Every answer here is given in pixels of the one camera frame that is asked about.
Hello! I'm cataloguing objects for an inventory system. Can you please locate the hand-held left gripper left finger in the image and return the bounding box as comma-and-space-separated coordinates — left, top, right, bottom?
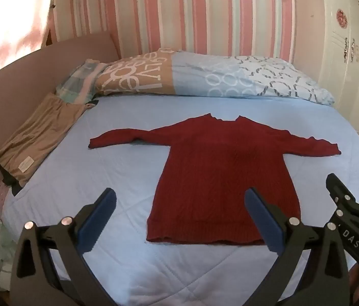
10, 187, 118, 306

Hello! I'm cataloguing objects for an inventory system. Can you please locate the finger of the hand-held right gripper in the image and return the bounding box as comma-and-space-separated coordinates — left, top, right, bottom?
325, 173, 359, 222

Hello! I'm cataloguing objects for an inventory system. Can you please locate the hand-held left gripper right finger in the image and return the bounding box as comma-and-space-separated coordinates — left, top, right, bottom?
245, 187, 349, 306

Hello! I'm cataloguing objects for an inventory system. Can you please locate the red knit sweater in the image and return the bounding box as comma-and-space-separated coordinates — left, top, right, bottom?
88, 112, 342, 246

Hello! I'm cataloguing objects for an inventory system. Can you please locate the bed with blue quilt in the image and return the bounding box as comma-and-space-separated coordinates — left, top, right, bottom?
1, 94, 359, 306

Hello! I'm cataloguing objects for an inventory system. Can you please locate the folded tan garment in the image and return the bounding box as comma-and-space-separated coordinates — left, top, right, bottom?
0, 92, 99, 189

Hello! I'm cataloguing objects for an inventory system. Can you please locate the white wardrobe with flower decals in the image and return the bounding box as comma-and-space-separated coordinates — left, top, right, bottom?
320, 0, 359, 136

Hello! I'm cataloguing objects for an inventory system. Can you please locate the plaid pillow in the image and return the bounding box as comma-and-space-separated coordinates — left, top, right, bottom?
55, 59, 108, 100

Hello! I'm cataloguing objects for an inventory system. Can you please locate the patterned long pillow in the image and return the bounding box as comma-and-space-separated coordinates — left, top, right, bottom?
94, 47, 336, 106

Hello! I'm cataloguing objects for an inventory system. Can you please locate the pink upholstered headboard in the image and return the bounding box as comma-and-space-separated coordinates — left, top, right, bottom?
0, 31, 120, 200

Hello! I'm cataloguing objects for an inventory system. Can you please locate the pink curtain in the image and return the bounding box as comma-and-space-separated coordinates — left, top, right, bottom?
0, 0, 57, 85

